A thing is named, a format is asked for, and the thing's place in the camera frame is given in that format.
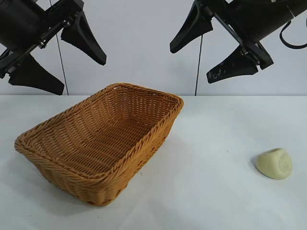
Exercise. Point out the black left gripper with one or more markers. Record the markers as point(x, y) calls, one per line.
point(19, 24)

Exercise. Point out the pale egg yolk pastry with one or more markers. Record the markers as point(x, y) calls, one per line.
point(273, 164)

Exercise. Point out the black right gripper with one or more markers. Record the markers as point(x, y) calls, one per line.
point(259, 19)

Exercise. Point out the woven wicker basket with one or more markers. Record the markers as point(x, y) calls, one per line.
point(108, 139)

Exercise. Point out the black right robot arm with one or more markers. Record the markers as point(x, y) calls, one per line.
point(299, 6)

